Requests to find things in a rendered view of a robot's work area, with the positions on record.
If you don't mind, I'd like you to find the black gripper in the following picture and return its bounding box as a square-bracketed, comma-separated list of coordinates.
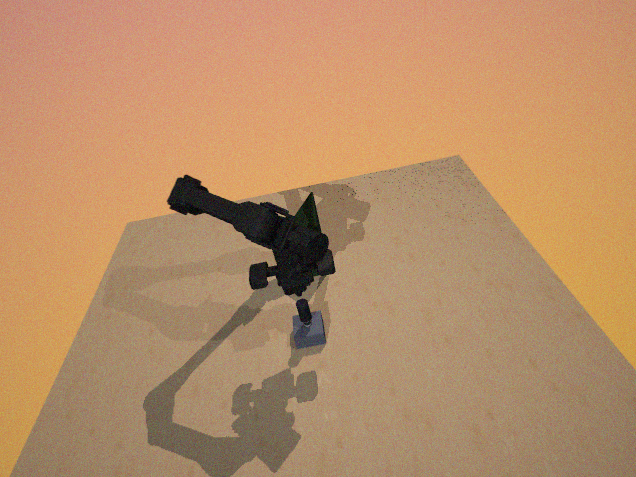
[249, 249, 336, 290]

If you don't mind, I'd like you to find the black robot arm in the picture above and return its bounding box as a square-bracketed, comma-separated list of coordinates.
[166, 175, 329, 295]

